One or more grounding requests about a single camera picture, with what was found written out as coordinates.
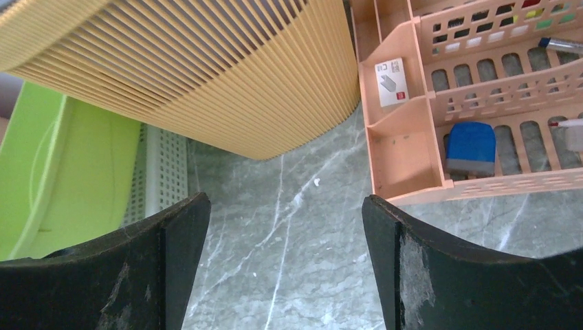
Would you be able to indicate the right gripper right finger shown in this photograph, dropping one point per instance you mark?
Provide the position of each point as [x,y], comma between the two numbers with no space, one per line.
[428,278]

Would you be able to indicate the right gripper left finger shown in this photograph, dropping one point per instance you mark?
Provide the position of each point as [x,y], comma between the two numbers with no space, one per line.
[137,277]

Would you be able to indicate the white perforated tray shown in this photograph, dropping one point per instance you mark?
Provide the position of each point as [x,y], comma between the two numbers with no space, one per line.
[160,177]

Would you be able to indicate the green plastic basin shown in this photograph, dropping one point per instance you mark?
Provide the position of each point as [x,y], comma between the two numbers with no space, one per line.
[66,173]

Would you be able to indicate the blue grey stamp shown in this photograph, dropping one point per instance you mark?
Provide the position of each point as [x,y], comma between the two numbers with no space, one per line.
[471,150]

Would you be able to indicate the orange plastic file organizer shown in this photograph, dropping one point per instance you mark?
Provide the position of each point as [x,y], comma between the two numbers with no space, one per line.
[468,61]

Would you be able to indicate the white staples box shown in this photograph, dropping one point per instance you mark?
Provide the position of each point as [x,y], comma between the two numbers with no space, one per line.
[391,82]

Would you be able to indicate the white marker pen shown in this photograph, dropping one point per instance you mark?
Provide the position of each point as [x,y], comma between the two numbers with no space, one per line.
[573,133]

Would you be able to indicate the yellow slatted waste basket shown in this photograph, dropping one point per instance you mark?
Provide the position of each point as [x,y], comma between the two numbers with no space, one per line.
[255,78]

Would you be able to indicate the blue capped marker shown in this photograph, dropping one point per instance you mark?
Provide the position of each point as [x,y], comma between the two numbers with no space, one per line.
[561,45]

